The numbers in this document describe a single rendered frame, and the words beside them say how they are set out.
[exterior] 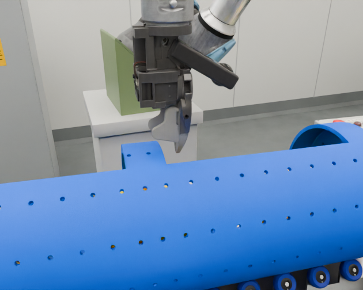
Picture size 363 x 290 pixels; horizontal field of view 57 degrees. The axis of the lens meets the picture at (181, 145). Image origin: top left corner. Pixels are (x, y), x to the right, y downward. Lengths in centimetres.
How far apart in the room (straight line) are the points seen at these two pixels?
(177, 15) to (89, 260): 36
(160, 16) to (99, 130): 51
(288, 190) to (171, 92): 25
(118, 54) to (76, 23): 243
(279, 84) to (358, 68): 118
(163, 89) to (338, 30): 416
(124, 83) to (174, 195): 49
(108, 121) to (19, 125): 132
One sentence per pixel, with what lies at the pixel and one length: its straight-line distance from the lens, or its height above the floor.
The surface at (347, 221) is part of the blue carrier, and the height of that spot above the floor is 113.
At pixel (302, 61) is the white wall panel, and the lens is 436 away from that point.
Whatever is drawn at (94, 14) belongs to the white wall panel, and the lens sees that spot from 333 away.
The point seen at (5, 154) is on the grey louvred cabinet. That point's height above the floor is 54.
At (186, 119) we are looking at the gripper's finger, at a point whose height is 130.
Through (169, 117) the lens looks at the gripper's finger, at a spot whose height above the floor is 130.
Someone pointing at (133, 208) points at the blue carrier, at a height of 119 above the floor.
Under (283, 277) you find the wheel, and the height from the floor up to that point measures 98.
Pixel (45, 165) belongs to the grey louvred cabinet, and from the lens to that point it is 231.
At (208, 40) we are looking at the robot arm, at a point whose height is 135.
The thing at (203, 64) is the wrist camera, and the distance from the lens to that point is 51.
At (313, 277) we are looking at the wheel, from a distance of 75.
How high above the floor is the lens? 149
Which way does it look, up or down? 26 degrees down
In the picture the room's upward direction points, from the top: straight up
